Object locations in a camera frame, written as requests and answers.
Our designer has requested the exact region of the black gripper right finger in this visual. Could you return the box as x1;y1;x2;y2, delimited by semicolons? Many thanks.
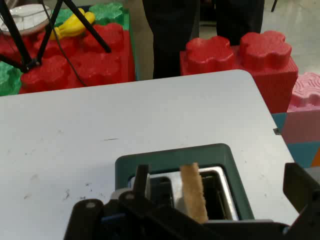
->
282;162;320;240

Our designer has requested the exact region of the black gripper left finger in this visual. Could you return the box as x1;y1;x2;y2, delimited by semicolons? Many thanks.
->
63;164;202;240

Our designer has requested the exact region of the dark green two-slot toaster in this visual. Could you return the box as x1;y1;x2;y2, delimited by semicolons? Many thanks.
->
114;143;256;223

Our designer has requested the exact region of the orange foam block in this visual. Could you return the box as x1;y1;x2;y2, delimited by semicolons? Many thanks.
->
310;147;320;168

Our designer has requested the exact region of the pink foam block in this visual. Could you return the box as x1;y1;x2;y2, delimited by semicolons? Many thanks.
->
282;71;320;145

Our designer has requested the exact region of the slice of toast bread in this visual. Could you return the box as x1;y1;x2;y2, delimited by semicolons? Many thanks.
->
179;162;210;225

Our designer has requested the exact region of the red two-stud foam block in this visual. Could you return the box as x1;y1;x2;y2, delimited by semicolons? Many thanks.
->
179;30;300;115

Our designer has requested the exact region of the large red foam block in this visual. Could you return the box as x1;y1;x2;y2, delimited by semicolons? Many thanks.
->
0;22;137;95

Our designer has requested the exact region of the yellow toy banana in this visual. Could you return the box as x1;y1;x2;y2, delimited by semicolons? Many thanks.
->
48;8;96;41

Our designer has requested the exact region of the person in black trousers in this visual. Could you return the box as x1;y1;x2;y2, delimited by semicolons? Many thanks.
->
142;0;265;80

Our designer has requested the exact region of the white bowl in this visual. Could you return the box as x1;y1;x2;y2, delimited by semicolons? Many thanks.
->
0;3;53;36

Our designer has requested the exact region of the thin black cable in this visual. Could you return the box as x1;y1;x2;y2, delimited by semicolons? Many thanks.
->
38;0;88;88

